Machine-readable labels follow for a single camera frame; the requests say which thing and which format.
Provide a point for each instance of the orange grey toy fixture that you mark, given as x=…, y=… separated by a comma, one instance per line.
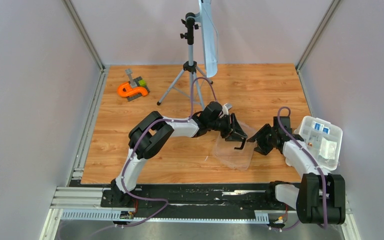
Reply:
x=134, y=88

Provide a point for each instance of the clear compartment tray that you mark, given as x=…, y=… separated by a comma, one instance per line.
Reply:
x=319, y=142

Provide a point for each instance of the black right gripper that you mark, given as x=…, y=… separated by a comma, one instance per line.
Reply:
x=260, y=147

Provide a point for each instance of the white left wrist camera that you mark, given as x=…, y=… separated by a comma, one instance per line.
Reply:
x=225, y=108

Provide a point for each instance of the white gauze pad packet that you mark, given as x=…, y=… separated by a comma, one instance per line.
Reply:
x=328, y=149

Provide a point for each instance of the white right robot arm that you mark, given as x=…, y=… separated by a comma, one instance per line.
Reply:
x=320, y=197

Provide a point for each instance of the small blue white sachet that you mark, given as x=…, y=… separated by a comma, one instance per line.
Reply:
x=326, y=130

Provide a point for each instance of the blue square alcohol pad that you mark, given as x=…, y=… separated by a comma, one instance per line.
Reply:
x=317, y=126

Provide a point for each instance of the white tablet panel on tripod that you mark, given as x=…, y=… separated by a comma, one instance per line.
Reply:
x=209, y=38

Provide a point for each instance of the grey tripod stand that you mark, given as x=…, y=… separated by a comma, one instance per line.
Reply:
x=190, y=66

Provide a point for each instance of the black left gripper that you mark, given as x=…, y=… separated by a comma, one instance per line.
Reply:
x=233, y=132

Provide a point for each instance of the clear plastic lid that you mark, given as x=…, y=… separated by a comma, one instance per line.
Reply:
x=239, y=159

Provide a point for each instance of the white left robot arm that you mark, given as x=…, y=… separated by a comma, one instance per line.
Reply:
x=149, y=136

